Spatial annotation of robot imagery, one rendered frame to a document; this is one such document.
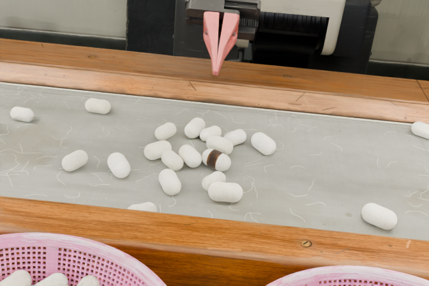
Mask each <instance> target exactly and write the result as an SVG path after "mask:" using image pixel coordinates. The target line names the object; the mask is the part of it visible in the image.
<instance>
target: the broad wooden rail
mask: <svg viewBox="0 0 429 286"><path fill-rule="evenodd" d="M0 82H4V83H11V84H23V85H30V86H43V87H55V88H61V89H74V90H81V91H93V92H100V93H112V94H124V95H131V96H143V97H150V98H163V99H170V100H181V101H188V102H201V103H213V104H220V105H232V106H239V107H251V108H258V109H270V110H282V111H289V112H301V113H308V114H320V115H327V116H340V117H352V118H359V119H371V120H378V121H390V122H397V123H409V124H414V123H415V122H418V121H420V122H422V123H426V124H429V81H427V80H414V79H401V78H394V77H382V76H375V75H363V74H356V73H344V72H337V71H324V70H312V69H305V68H293V67H285V66H273V65H266V64H253V63H241V62H234V61H223V64H222V67H221V69H220V72H219V74H218V75H217V76H216V75H213V71H212V64H211V59H203V58H196V57H183V56H169V55H163V54H152V53H145V52H132V51H125V50H112V49H100V48H93V47H81V46H74V45H61V44H55V43H42V42H35V41H23V40H11V39H4V38H0Z"/></svg>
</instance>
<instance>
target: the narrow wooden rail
mask: <svg viewBox="0 0 429 286"><path fill-rule="evenodd" d="M31 232H40V233H53V234H65V235H71V236H77V237H83V238H86V239H91V240H93V241H97V242H100V243H103V244H106V245H109V246H111V247H114V248H116V249H118V250H121V251H122V252H125V253H127V254H128V255H130V256H132V257H133V258H135V259H137V260H138V261H140V262H141V263H143V264H144V265H145V266H147V267H148V268H149V269H150V270H151V271H153V272H154V273H155V274H156V275H157V276H158V277H159V278H160V279H161V280H162V281H163V282H164V284H165V285H166V286H266V285H268V284H269V283H271V282H273V281H275V280H277V279H279V278H282V277H284V276H287V275H290V274H292V273H296V272H299V271H304V270H307V269H313V268H316V267H326V266H368V267H378V268H382V269H389V270H393V271H398V272H402V273H406V274H409V275H413V276H417V277H420V278H423V279H425V280H429V241H426V240H420V239H408V238H401V237H389V236H378V235H371V234H359V233H353V232H341V231H334V230H322V229H311V228H304V227H292V226H286V225H274V224H267V223H255V222H244V221H237V220H225V219H219V218H206V217H200V216H188V215H181V214H170V213H158V212H151V211H139V210H133V209H121V208H114V207H103V206H91V205H84V204H72V203H66V202H54V201H47V200H36V199H24V198H17V197H5V196H0V235H3V234H16V233H31Z"/></svg>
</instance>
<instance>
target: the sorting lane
mask: <svg viewBox="0 0 429 286"><path fill-rule="evenodd" d="M90 98H96V99H99V100H107V101H108V102H109V103H110V106H111V108H110V111H109V112H108V113H106V114H99V113H95V112H89V111H87V109H86V107H85V104H86V101H87V100H88V99H90ZM14 107H23V108H28V109H31V110H32V111H33V112H34V118H33V120H32V121H30V122H25V121H18V120H14V119H13V118H12V117H11V115H10V111H11V109H12V108H14ZM196 117H199V118H201V119H203V120H204V122H205V124H206V127H205V128H209V127H211V126H218V127H219V128H220V129H221V131H222V134H221V137H224V135H225V134H226V133H228V132H232V131H234V130H237V129H241V130H243V131H244V132H245V133H246V140H245V141H244V142H243V143H242V144H238V145H235V146H233V151H232V152H231V154H228V156H229V158H230V160H231V164H230V167H229V169H227V170H226V171H221V172H223V173H224V174H225V177H226V180H225V183H237V184H238V185H239V186H240V187H241V188H242V190H243V196H242V197H241V199H240V200H239V201H237V202H221V201H215V200H213V199H211V198H210V196H209V194H208V191H207V190H205V189H204V188H203V187H202V180H203V179H204V178H205V177H206V176H208V175H210V174H212V173H214V172H216V171H219V170H215V169H212V168H211V167H208V166H207V165H205V164H204V162H203V161H201V164H200V165H199V166H198V167H195V168H192V167H189V166H187V164H185V162H183V167H182V168H181V169H180V170H173V171H174V172H175V173H176V175H177V177H178V179H179V180H180V182H181V189H180V191H179V193H177V194H176V195H167V194H166V193H165V192H164V191H163V188H162V186H161V184H160V182H159V179H158V177H159V174H160V172H161V171H162V170H164V169H170V168H169V167H168V166H166V164H164V163H163V162H162V158H159V159H156V160H149V159H147V158H146V157H145V155H144V148H145V147H146V146H147V145H148V144H151V143H154V142H158V141H160V140H158V139H157V138H156V137H155V131H156V129H157V128H158V127H160V126H162V125H164V124H165V123H173V124H175V126H176V133H175V134H174V135H173V136H171V137H169V138H168V139H166V141H167V142H169V143H170V145H171V147H172V151H173V152H175V153H176V154H178V155H179V149H180V147H181V146H183V145H186V144H188V145H191V146H192V147H194V148H195V149H196V150H197V151H198V152H199V153H200V155H201V157H202V154H203V152H204V151H205V150H207V149H208V148H207V146H206V142H204V141H203V140H201V138H200V135H199V136H198V137H196V138H194V139H191V138H189V137H187V136H186V134H185V132H184V129H185V127H186V125H187V124H188V123H189V122H190V121H191V120H192V119H194V118H196ZM412 125H413V124H409V123H397V122H390V121H378V120H371V119H359V118H352V117H340V116H327V115H320V114H308V113H301V112H289V111H282V110H270V109H258V108H251V107H239V106H232V105H220V104H213V103H201V102H188V101H181V100H170V99H163V98H150V97H143V96H131V95H124V94H112V93H100V92H93V91H81V90H74V89H61V88H55V87H43V86H30V85H23V84H11V83H4V82H0V196H5V197H17V198H24V199H36V200H47V201H54V202H66V203H72V204H84V205H91V206H103V207H114V208H121V209H128V208H129V207H130V206H131V205H134V204H142V203H145V202H151V203H153V204H154V205H155V206H156V208H157V212H158V213H170V214H177V215H188V216H200V217H206V218H219V219H225V220H237V221H244V222H255V223H267V224H274V225H286V226H292V227H304V228H311V229H322V230H334V231H341V232H353V233H359V234H371V235H378V236H389V237H401V238H408V239H420V240H426V241H429V139H426V138H424V137H420V136H418V135H415V134H413V132H412V130H411V127H412ZM258 132H261V133H264V134H265V135H267V136H268V137H270V138H271V139H273V140H274V141H275V143H276V150H275V152H274V153H273V154H271V155H264V154H262V153H261V152H260V151H258V150H257V149H255V148H254V147H253V146H252V143H251V139H252V136H253V135H254V134H255V133H258ZM77 150H83V151H85V152H86V153H87V156H88V160H87V163H86V164H85V165H83V166H81V167H80V168H78V169H76V170H74V171H67V170H64V169H63V166H62V160H63V158H64V157H65V156H67V155H69V154H71V153H72V152H74V151H77ZM112 153H121V154H123V155H124V157H125V158H126V159H127V161H128V163H129V164H130V173H129V174H128V175H127V176H126V177H124V178H118V177H116V176H115V175H113V173H112V171H111V169H110V168H109V166H108V163H107V160H108V157H109V156H110V155H111V154H112ZM369 203H374V204H377V205H380V206H382V207H385V208H387V209H389V210H391V211H393V212H394V213H395V215H396V217H397V224H396V226H395V227H394V228H392V229H390V230H384V229H381V228H379V227H376V226H374V225H372V224H370V223H368V222H366V221H364V219H363V217H362V215H361V210H362V208H363V207H364V206H365V205H366V204H369Z"/></svg>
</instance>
